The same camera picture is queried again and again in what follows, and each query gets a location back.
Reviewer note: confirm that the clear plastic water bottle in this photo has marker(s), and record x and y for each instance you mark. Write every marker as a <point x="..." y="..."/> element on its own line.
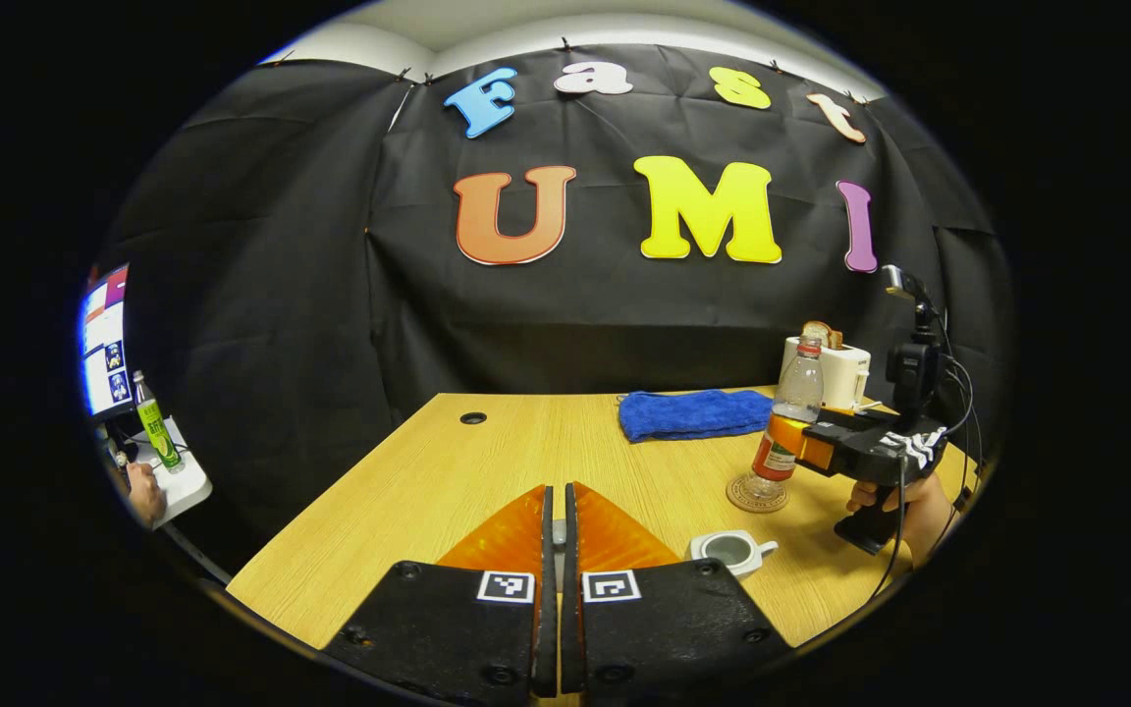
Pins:
<point x="796" y="393"/>

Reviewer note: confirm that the blue towel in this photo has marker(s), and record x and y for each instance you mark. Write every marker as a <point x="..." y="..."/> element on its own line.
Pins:
<point x="693" y="414"/>

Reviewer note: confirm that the round brown coaster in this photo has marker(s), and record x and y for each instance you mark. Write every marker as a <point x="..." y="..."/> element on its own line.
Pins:
<point x="757" y="499"/>

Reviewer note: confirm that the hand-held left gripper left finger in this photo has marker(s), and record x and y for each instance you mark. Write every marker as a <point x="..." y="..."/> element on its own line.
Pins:
<point x="453" y="628"/>

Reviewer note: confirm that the slice of toast bread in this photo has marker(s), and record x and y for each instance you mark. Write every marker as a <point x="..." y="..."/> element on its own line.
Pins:
<point x="821" y="334"/>

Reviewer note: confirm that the black backdrop cloth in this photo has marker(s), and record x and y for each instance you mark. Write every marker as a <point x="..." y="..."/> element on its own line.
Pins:
<point x="281" y="295"/>

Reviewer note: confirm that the computer monitor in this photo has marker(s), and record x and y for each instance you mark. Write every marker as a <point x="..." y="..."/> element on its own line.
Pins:
<point x="104" y="344"/>

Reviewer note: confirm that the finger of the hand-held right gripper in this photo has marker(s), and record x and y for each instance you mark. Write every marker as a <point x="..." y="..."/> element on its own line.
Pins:
<point x="801" y="440"/>

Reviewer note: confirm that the white side table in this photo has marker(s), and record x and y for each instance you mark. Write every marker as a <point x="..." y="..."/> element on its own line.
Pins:
<point x="188" y="486"/>

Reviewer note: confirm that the green drink bottle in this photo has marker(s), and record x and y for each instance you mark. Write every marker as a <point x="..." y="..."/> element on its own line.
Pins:
<point x="157" y="427"/>

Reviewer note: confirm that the white ceramic teacup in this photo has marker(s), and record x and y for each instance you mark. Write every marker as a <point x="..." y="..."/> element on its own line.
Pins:
<point x="730" y="552"/>

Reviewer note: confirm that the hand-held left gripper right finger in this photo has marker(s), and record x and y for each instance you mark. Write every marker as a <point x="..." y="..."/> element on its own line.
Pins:
<point x="669" y="628"/>

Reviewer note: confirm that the white toaster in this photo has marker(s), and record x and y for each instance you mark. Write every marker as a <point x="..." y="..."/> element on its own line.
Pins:
<point x="845" y="378"/>

